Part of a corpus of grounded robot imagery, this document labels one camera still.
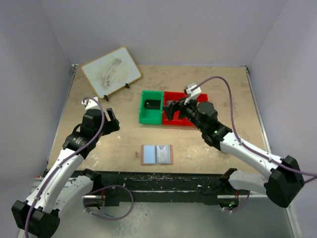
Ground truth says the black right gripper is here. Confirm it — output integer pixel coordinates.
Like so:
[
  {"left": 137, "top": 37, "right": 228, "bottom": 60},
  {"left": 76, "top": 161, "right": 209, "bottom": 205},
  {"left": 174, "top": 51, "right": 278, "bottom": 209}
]
[{"left": 162, "top": 95, "right": 206, "bottom": 133}]

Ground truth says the brown leather card holder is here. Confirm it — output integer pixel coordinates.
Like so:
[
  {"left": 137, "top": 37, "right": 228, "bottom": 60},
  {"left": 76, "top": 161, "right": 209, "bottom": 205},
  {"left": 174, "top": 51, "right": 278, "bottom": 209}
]
[{"left": 135, "top": 145, "right": 174, "bottom": 166}]

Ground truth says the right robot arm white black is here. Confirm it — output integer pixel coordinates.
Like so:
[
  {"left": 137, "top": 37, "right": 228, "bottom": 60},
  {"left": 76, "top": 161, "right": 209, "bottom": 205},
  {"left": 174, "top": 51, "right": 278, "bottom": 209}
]
[{"left": 163, "top": 99, "right": 305, "bottom": 208}]

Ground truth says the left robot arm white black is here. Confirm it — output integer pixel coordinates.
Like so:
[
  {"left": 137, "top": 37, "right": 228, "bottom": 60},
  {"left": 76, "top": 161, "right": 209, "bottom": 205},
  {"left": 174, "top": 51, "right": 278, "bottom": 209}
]
[{"left": 11, "top": 106, "right": 120, "bottom": 238}]

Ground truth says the red bin middle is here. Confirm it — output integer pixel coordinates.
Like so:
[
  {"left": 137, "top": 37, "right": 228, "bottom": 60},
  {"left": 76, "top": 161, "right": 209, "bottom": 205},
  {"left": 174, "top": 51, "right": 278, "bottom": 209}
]
[{"left": 162, "top": 91, "right": 196, "bottom": 127}]

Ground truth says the red bin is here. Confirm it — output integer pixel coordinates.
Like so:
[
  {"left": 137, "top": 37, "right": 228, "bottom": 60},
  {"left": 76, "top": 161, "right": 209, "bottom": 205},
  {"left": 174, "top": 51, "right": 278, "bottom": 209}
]
[
  {"left": 182, "top": 93, "right": 209, "bottom": 126},
  {"left": 162, "top": 91, "right": 196, "bottom": 127}
]

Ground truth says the red bin right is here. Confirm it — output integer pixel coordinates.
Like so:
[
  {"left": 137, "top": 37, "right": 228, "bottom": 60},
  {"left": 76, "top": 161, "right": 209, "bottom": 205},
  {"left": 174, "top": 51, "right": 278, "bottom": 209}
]
[{"left": 182, "top": 93, "right": 209, "bottom": 126}]

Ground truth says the green plastic bin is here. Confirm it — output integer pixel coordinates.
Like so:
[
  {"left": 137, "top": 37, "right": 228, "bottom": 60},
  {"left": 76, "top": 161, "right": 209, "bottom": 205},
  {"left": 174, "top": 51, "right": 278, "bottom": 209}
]
[{"left": 139, "top": 90, "right": 163, "bottom": 125}]

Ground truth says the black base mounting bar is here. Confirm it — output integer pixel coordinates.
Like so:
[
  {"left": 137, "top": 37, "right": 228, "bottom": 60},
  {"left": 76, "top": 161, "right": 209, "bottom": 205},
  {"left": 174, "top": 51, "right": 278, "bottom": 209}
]
[{"left": 81, "top": 170, "right": 251, "bottom": 207}]

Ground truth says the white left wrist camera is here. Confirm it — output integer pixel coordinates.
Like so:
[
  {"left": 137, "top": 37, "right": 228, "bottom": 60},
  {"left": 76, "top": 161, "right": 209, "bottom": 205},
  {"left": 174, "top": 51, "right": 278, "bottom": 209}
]
[{"left": 81, "top": 98, "right": 100, "bottom": 111}]

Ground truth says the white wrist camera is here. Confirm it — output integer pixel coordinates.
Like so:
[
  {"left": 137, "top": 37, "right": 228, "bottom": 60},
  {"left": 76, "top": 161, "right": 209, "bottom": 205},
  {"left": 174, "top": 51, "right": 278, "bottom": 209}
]
[
  {"left": 184, "top": 83, "right": 202, "bottom": 105},
  {"left": 81, "top": 98, "right": 100, "bottom": 111}
]

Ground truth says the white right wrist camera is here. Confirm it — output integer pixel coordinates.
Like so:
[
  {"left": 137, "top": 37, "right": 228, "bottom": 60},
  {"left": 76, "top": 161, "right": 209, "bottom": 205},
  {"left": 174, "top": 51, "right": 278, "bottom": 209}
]
[{"left": 184, "top": 83, "right": 202, "bottom": 105}]

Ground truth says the white board wooden frame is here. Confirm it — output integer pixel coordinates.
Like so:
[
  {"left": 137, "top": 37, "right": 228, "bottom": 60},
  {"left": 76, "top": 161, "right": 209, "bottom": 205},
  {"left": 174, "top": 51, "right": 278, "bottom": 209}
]
[{"left": 81, "top": 47, "right": 142, "bottom": 99}]

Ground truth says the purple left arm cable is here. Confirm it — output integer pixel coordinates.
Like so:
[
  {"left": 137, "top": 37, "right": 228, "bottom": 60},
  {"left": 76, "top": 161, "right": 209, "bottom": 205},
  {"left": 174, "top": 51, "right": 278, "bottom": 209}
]
[{"left": 24, "top": 97, "right": 106, "bottom": 238}]

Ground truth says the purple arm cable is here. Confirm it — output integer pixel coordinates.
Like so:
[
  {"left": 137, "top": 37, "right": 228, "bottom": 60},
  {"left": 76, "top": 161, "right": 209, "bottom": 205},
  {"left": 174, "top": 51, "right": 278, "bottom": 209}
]
[
  {"left": 190, "top": 76, "right": 317, "bottom": 184},
  {"left": 24, "top": 97, "right": 106, "bottom": 238}
]

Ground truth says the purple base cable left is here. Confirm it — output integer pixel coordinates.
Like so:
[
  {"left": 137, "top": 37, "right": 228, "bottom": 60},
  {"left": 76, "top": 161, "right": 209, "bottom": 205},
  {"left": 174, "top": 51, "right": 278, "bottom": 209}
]
[{"left": 83, "top": 184, "right": 135, "bottom": 220}]

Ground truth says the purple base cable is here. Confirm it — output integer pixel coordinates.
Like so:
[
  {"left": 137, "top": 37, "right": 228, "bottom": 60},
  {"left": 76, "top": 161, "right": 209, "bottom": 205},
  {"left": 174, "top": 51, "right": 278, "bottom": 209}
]
[
  {"left": 83, "top": 184, "right": 135, "bottom": 220},
  {"left": 221, "top": 190, "right": 251, "bottom": 214}
]

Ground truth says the aluminium corner rail right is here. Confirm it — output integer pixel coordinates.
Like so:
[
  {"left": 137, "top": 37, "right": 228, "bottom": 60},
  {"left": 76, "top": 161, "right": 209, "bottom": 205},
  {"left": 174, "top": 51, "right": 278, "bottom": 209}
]
[{"left": 244, "top": 65, "right": 271, "bottom": 152}]

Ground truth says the aluminium front frame rail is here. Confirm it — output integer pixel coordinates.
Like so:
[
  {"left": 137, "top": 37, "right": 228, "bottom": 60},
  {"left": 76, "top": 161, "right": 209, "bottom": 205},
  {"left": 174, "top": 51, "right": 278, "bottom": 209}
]
[{"left": 32, "top": 173, "right": 268, "bottom": 199}]

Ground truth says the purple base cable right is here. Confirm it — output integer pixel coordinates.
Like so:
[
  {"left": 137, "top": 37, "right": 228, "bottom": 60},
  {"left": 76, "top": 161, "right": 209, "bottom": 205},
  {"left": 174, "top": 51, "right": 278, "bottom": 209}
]
[{"left": 221, "top": 190, "right": 251, "bottom": 214}]

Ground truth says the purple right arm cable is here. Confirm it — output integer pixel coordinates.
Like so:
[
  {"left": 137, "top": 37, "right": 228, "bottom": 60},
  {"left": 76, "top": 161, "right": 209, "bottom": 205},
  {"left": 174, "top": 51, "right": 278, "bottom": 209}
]
[{"left": 190, "top": 76, "right": 317, "bottom": 184}]

